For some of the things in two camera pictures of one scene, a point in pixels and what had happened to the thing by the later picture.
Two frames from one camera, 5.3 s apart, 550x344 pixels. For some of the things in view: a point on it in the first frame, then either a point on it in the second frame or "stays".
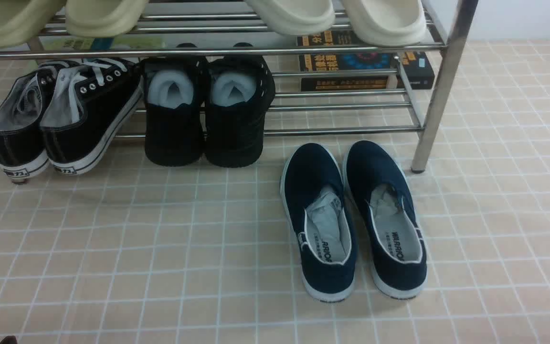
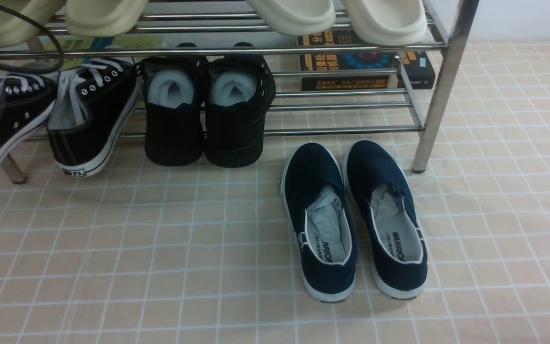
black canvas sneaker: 14,129 -> 2,107
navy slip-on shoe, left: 323,235 stays
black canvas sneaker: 88,103 stays
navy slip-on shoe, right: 381,194 stays
